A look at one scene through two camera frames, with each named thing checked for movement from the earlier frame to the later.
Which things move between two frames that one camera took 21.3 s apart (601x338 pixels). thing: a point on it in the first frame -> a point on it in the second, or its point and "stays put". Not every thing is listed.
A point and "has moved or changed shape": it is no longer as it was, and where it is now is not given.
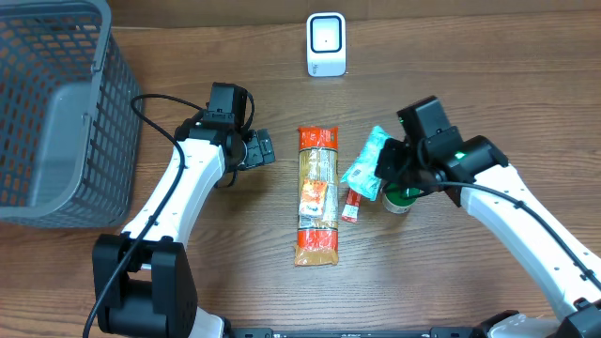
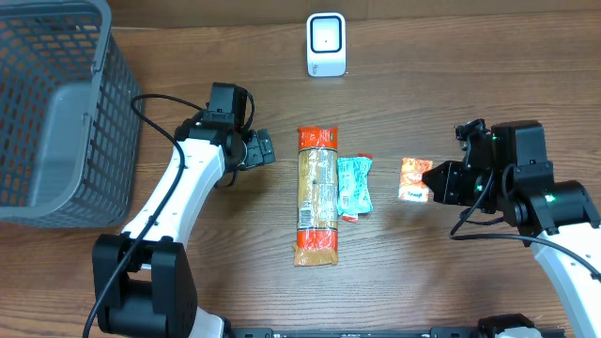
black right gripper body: (400, 163) -> (467, 184)
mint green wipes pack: (362, 176) -> (353, 185)
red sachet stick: (351, 206) -> (354, 218)
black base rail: (436, 332) stays put
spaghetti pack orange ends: (316, 241) stays put
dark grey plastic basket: (70, 109) stays put
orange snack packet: (313, 195) has moved or changed shape
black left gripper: (259, 147) stays put
